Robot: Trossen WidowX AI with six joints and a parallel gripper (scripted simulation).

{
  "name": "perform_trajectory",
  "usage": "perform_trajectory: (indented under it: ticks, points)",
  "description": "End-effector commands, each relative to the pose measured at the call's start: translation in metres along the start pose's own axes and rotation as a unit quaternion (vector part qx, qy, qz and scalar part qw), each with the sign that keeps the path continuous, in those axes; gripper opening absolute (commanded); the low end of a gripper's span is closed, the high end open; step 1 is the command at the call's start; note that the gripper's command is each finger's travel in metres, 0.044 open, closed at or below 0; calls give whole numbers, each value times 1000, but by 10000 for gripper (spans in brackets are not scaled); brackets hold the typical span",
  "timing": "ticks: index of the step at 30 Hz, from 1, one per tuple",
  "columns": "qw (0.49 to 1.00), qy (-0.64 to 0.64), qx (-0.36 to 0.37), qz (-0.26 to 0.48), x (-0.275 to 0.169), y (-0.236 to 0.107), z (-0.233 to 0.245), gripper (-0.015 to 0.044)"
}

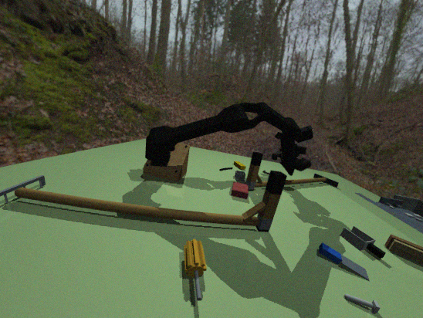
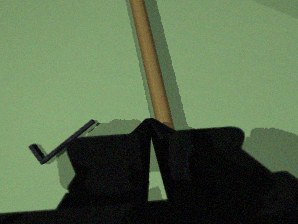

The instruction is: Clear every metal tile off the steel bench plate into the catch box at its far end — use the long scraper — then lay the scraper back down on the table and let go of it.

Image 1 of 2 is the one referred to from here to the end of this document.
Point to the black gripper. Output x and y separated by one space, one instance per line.
289 161

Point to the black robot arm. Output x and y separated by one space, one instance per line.
161 140

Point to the blue-handled knife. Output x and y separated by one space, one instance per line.
336 257

